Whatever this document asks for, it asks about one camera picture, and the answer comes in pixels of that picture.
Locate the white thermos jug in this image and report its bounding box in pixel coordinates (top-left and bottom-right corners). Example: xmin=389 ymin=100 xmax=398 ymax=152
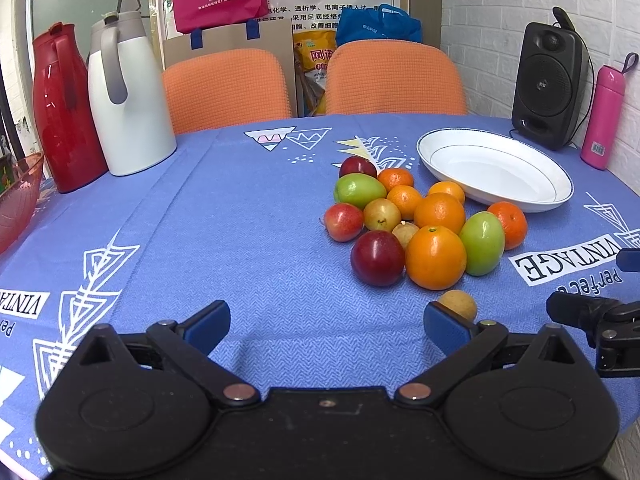
xmin=88 ymin=11 xmax=177 ymax=177

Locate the red-orange tangerine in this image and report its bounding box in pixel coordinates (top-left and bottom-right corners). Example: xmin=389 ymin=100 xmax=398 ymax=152
xmin=488 ymin=202 xmax=528 ymax=250

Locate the blue patterned tablecloth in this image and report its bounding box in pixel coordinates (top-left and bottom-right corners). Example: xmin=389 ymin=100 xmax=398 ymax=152
xmin=1 ymin=115 xmax=639 ymax=479

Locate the orange chair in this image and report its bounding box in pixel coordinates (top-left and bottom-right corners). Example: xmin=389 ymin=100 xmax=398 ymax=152
xmin=163 ymin=49 xmax=292 ymax=134
xmin=326 ymin=39 xmax=468 ymax=116

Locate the large green mango apple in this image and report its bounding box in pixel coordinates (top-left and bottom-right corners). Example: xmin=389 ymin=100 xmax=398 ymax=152
xmin=334 ymin=174 xmax=387 ymax=209

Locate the dark red plum front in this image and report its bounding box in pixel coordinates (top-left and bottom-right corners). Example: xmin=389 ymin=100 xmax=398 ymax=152
xmin=350 ymin=231 xmax=405 ymax=287

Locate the dark red plum back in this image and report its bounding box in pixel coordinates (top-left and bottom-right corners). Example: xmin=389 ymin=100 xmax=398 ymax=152
xmin=340 ymin=155 xmax=378 ymax=179

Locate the pink glass bowl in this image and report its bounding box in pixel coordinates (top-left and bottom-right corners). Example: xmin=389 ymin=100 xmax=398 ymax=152
xmin=0 ymin=153 xmax=44 ymax=252

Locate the large orange front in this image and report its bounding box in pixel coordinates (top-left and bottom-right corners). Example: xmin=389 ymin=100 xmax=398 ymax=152
xmin=405 ymin=226 xmax=466 ymax=292

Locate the pink-red plum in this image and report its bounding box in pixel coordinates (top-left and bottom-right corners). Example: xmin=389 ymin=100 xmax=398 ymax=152
xmin=323 ymin=203 xmax=364 ymax=243

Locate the red thermos jug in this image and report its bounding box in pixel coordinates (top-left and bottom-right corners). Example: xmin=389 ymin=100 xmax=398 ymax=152
xmin=32 ymin=22 xmax=107 ymax=193

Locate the black speaker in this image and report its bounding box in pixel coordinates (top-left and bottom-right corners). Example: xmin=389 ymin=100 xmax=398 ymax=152
xmin=511 ymin=6 xmax=589 ymax=151

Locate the blue plastic bag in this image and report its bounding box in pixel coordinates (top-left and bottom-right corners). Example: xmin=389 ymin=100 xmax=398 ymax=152
xmin=335 ymin=3 xmax=423 ymax=47

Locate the white oval plate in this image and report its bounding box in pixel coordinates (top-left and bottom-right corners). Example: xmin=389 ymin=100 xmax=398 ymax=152
xmin=416 ymin=128 xmax=574 ymax=214

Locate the right orange chair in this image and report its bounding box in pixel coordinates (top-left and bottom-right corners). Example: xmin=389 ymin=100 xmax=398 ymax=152
xmin=326 ymin=39 xmax=468 ymax=116

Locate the brown paper bag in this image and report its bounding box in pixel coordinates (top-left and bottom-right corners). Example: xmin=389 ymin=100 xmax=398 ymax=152
xmin=162 ymin=18 xmax=298 ymax=116

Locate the small green apple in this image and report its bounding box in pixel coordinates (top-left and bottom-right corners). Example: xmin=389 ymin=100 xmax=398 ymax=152
xmin=459 ymin=211 xmax=506 ymax=276

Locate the dark red plum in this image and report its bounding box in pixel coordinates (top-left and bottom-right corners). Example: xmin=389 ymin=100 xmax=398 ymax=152
xmin=340 ymin=155 xmax=378 ymax=179
xmin=350 ymin=231 xmax=405 ymax=287

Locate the large orange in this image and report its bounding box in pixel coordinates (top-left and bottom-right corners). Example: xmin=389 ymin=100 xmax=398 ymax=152
xmin=405 ymin=226 xmax=466 ymax=292
xmin=413 ymin=193 xmax=466 ymax=234

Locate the left orange chair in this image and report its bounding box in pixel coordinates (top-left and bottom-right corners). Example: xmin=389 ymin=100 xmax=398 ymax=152
xmin=163 ymin=49 xmax=292 ymax=134

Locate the small orange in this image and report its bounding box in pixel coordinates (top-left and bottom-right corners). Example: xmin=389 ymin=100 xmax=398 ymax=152
xmin=386 ymin=185 xmax=423 ymax=221
xmin=427 ymin=181 xmax=465 ymax=205

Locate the pink water bottle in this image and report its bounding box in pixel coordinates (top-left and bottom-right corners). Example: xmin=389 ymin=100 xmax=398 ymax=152
xmin=580 ymin=52 xmax=639 ymax=170

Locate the brown longan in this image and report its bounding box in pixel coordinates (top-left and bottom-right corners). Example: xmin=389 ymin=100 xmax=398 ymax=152
xmin=437 ymin=289 xmax=477 ymax=323
xmin=392 ymin=221 xmax=419 ymax=249

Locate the yellow snack bag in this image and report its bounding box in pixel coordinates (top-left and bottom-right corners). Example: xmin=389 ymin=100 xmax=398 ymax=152
xmin=293 ymin=29 xmax=336 ymax=116

